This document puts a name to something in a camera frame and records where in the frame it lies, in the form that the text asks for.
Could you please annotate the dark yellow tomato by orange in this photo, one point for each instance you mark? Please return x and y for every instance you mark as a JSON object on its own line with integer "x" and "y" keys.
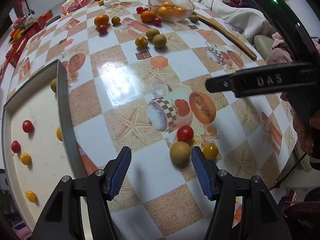
{"x": 115, "y": 20}

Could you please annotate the tan longan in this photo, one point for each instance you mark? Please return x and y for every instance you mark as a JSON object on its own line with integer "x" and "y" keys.
{"x": 151, "y": 33}
{"x": 53, "y": 85}
{"x": 159, "y": 41}

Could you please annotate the red tomato behind bowl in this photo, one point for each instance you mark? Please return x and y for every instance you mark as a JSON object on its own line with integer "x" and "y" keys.
{"x": 140, "y": 10}

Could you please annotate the red stemmed tomato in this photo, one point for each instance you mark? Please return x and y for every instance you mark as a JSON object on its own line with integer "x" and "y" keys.
{"x": 15, "y": 147}

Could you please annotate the snack pile far table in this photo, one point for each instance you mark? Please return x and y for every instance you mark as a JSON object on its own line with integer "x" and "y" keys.
{"x": 32, "y": 22}

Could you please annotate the white shallow tray box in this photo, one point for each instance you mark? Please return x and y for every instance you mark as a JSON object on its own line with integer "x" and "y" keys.
{"x": 51, "y": 159}

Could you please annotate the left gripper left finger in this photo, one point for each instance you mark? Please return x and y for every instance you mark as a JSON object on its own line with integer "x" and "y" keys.
{"x": 61, "y": 216}

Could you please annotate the far left orange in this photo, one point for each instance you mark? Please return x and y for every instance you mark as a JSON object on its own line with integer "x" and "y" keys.
{"x": 101, "y": 20}

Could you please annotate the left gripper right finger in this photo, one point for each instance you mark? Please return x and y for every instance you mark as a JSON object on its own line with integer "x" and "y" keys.
{"x": 244, "y": 208}

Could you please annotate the long wooden back scratcher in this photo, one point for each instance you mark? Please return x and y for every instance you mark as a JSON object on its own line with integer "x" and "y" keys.
{"x": 217, "y": 26}

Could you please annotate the yellow tomato tray front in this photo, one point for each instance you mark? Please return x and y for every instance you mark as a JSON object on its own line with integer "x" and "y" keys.
{"x": 31, "y": 196}

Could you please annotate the red cherry tomato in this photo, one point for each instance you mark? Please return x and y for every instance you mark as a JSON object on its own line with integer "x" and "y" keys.
{"x": 102, "y": 29}
{"x": 185, "y": 133}
{"x": 157, "y": 21}

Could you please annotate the large orange near bowl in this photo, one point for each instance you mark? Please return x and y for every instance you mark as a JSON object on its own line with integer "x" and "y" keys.
{"x": 148, "y": 16}

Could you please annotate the longan beside bowl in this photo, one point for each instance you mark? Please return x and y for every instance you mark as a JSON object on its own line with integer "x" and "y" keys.
{"x": 194, "y": 18}

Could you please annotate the glass fruit bowl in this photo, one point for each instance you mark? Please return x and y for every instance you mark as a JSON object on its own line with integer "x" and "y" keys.
{"x": 183, "y": 8}

